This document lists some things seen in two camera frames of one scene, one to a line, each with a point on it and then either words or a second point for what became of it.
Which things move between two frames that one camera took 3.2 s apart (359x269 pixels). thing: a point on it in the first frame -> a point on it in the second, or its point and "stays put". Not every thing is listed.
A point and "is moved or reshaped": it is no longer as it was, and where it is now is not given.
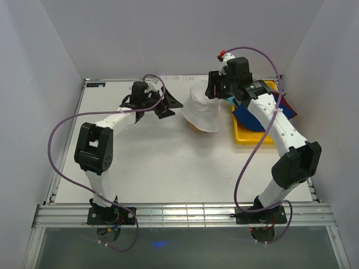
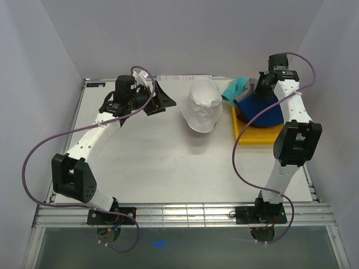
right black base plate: [275, 215] stays put
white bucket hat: [201, 110] stays put
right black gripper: [214, 78] -> [258, 91]
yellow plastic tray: [244, 135] stays put
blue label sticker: [95, 84] stays put
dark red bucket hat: [285, 106] is moved or reshaped
